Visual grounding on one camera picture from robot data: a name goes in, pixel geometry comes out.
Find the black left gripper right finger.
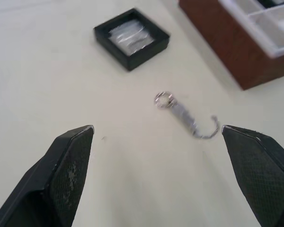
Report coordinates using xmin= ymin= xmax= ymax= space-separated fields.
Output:
xmin=221 ymin=124 xmax=284 ymax=227

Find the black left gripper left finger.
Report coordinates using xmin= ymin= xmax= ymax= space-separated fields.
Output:
xmin=0 ymin=124 xmax=95 ymax=227

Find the brown wooden jewelry box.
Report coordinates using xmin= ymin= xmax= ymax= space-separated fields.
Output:
xmin=179 ymin=0 xmax=284 ymax=91

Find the black square display case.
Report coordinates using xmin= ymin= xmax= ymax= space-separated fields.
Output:
xmin=93 ymin=8 xmax=171 ymax=71

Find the silver chain with ring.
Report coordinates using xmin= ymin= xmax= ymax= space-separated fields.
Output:
xmin=153 ymin=91 xmax=221 ymax=140

